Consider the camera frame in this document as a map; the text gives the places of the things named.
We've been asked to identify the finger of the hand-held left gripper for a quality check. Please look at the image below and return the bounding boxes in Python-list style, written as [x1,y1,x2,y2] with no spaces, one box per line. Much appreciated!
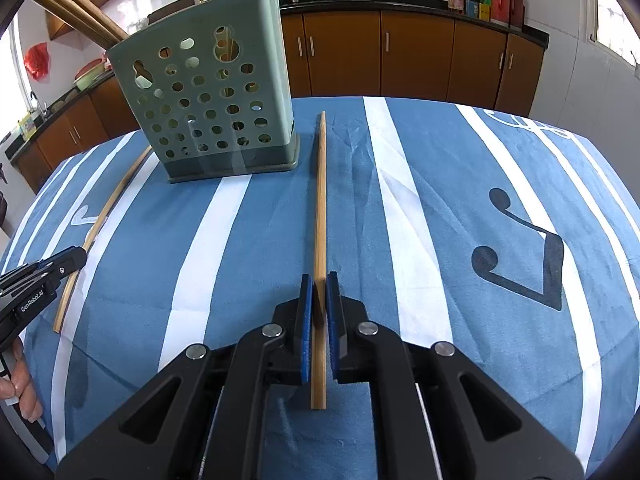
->
[0,245,89,303]

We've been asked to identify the large sliding window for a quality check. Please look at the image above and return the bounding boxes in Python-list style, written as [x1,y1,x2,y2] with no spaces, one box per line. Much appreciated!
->
[591,0,640,69]

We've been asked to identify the wooden chopstick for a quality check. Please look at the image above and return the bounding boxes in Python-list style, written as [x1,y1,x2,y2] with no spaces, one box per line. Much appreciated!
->
[310,111,329,411]
[42,0,131,41]
[52,146,154,334]
[31,0,121,52]

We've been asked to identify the group of condiment bottles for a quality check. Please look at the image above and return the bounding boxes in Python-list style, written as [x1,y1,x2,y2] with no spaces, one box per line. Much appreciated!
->
[447,0,527,29]

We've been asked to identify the red hanging plastic bag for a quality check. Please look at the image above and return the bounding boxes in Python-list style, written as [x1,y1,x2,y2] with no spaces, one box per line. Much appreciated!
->
[24,42,51,82]

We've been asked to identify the person's left hand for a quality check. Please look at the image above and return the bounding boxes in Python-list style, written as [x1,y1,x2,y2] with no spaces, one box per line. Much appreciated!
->
[0,339,45,422]

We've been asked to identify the green basin with red lid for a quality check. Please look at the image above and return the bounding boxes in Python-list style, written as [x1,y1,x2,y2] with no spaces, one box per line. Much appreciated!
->
[73,57,112,92]

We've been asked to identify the black kitchen countertop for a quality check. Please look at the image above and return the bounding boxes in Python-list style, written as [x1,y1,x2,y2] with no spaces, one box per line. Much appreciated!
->
[10,0,551,162]

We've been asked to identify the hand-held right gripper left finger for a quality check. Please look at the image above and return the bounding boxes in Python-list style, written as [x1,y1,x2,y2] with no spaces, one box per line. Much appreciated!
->
[55,274,314,480]

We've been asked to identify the green perforated utensil holder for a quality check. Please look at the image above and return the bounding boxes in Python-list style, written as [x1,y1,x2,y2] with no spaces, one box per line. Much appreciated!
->
[107,0,301,184]

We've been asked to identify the blue white striped tablecloth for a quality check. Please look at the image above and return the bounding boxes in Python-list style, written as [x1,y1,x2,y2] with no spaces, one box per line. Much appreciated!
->
[0,95,640,480]

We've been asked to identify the window beside sink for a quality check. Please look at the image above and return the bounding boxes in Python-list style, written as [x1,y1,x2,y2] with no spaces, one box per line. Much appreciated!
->
[0,20,34,147]

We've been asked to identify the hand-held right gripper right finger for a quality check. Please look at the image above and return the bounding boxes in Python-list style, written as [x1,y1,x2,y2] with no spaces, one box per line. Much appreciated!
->
[327,272,584,480]

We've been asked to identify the wooden lower kitchen cabinets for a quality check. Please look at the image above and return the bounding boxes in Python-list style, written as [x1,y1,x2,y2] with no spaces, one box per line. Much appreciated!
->
[12,7,547,194]

